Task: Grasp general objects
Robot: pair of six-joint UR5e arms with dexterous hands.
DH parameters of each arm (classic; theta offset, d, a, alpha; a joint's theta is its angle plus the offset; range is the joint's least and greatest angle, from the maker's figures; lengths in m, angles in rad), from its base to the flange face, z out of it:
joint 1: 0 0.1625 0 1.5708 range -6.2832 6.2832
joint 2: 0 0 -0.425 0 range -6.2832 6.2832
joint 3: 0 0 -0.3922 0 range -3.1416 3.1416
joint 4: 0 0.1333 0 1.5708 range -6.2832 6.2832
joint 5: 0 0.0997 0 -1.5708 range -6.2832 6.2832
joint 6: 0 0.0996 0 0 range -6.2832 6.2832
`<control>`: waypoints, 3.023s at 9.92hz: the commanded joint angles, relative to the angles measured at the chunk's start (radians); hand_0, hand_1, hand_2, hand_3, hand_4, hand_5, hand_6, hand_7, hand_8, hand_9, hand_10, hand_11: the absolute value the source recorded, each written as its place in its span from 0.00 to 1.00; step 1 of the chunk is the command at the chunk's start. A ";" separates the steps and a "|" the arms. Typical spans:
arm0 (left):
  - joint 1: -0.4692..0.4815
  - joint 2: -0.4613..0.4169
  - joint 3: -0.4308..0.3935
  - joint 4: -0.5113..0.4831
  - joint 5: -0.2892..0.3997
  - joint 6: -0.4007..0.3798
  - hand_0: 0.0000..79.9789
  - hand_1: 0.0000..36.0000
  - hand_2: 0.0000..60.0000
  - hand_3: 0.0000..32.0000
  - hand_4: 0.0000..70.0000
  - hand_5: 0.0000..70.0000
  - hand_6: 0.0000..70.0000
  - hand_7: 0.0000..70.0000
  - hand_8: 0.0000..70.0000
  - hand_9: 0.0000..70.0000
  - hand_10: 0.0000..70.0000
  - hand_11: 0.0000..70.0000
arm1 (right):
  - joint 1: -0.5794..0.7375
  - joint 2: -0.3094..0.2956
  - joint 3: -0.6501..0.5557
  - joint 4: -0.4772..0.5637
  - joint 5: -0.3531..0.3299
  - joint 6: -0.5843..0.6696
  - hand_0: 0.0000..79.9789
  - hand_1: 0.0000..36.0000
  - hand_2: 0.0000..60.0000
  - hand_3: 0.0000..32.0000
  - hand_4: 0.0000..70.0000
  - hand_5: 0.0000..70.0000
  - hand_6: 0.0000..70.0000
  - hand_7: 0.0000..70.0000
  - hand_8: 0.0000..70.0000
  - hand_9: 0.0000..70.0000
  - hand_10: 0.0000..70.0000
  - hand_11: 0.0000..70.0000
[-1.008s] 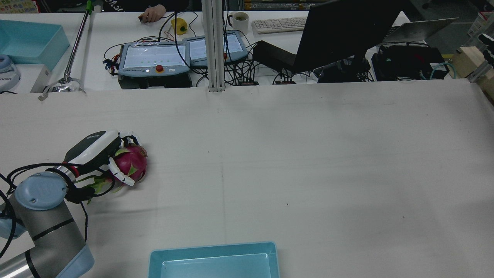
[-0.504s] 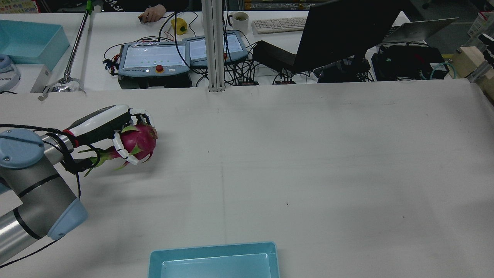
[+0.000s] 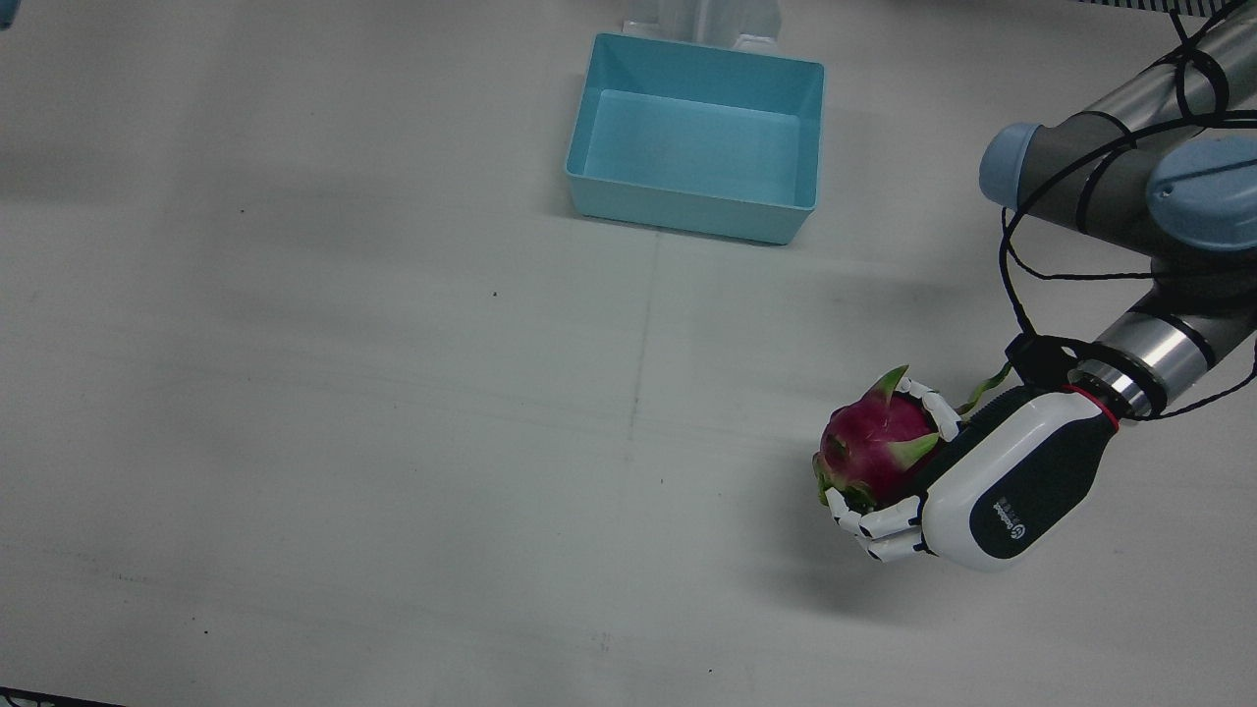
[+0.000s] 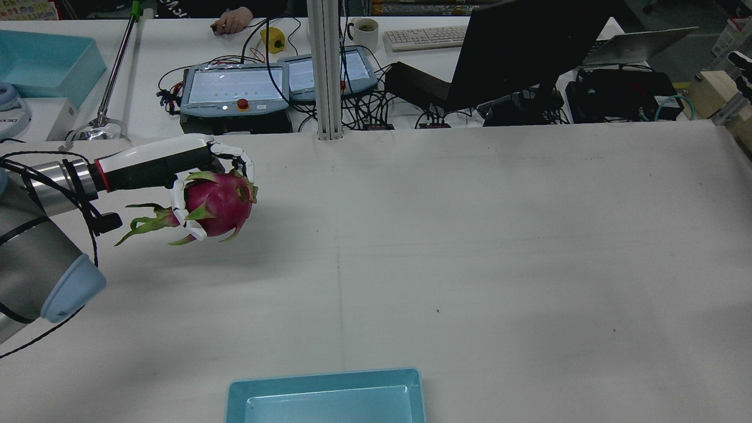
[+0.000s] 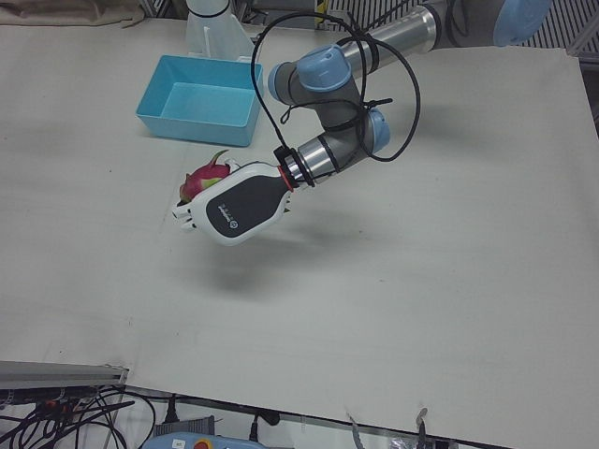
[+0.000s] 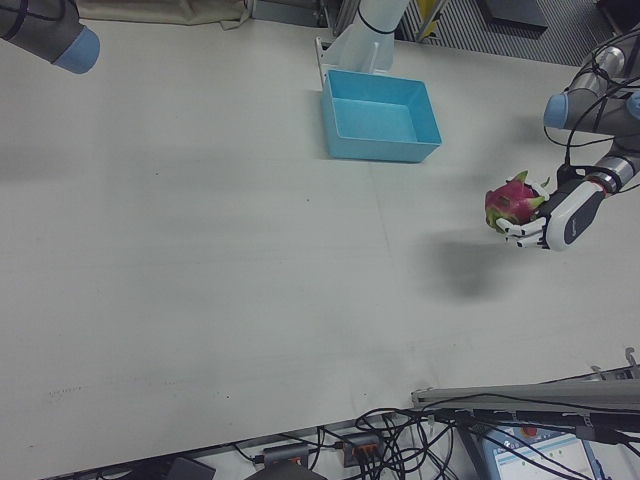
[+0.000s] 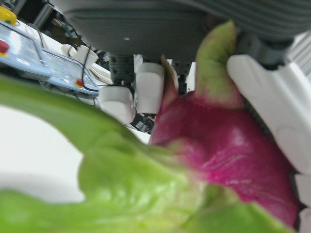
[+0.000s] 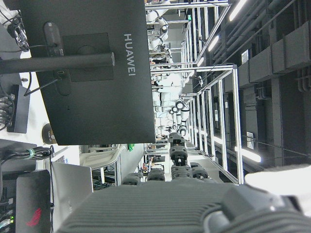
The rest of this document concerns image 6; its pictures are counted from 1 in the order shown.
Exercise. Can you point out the black box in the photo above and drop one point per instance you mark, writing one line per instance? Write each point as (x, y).
(515, 12)

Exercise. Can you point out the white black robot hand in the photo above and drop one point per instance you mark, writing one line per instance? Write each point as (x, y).
(575, 215)

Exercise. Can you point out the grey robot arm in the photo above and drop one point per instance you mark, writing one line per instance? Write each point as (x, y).
(50, 30)

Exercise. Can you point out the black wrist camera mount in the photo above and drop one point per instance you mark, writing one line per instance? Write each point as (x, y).
(567, 175)

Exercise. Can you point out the aluminium rail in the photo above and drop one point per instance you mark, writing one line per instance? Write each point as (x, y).
(500, 395)

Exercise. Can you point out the blue teach pendant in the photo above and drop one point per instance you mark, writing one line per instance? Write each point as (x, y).
(540, 455)

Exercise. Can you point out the white camera stand base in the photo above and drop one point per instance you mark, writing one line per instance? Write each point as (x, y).
(370, 30)

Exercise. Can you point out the grey usb hub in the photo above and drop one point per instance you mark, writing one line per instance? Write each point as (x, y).
(287, 454)

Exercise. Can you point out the grey hub orange plugs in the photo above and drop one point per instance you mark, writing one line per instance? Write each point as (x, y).
(360, 442)

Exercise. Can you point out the pink green dragon fruit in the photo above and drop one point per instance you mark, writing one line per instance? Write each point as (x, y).
(510, 202)

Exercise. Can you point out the beige cloth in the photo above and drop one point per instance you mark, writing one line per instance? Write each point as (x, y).
(150, 12)

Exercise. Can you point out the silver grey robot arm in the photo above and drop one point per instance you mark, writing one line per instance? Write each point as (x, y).
(580, 110)

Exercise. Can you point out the striped vent grille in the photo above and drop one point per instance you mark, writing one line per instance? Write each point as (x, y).
(465, 35)

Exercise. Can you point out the light blue plastic bin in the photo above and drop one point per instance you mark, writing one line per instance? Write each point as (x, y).
(370, 150)

